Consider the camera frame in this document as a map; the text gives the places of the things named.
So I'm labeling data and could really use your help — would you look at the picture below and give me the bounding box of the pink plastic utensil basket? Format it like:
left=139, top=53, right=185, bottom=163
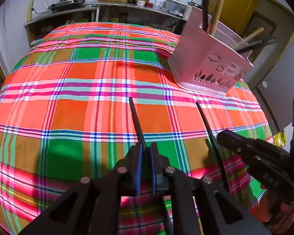
left=167, top=5, right=255, bottom=98

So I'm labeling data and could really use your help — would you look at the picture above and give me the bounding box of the yellow wooden door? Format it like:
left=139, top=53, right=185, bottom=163
left=206, top=0, right=262, bottom=33

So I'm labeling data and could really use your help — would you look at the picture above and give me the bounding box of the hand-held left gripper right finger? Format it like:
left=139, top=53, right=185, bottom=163
left=151, top=142, right=272, bottom=235

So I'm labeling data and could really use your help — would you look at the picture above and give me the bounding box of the person's right hand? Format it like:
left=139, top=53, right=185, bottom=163
left=250, top=185, right=294, bottom=227

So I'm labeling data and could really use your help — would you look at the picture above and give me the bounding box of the black chopstick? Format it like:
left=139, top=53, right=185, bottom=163
left=200, top=0, right=210, bottom=31
left=195, top=101, right=230, bottom=194
left=236, top=38, right=277, bottom=53
left=129, top=97, right=150, bottom=161

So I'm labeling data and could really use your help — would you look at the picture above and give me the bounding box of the kitchen counter shelf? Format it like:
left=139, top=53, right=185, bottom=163
left=24, top=1, right=189, bottom=47

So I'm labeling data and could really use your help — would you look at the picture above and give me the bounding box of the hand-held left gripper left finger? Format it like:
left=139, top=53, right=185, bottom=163
left=18, top=142, right=144, bottom=235

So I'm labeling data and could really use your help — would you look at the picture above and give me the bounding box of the grey door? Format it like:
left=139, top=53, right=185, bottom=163
left=247, top=29, right=294, bottom=133

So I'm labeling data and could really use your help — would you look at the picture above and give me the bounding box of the yellow packet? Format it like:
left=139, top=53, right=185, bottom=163
left=273, top=131, right=287, bottom=147

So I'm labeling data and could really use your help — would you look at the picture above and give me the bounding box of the yellow power strip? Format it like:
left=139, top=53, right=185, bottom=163
left=27, top=0, right=34, bottom=22

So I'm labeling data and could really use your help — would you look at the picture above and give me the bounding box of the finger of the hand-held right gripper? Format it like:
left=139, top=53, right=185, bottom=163
left=217, top=129, right=285, bottom=157
left=235, top=149, right=261, bottom=175

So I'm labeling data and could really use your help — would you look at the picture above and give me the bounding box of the plaid tablecloth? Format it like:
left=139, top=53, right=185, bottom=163
left=0, top=22, right=275, bottom=235

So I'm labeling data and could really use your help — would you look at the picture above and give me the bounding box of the white plastic container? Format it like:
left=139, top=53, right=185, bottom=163
left=163, top=0, right=187, bottom=14

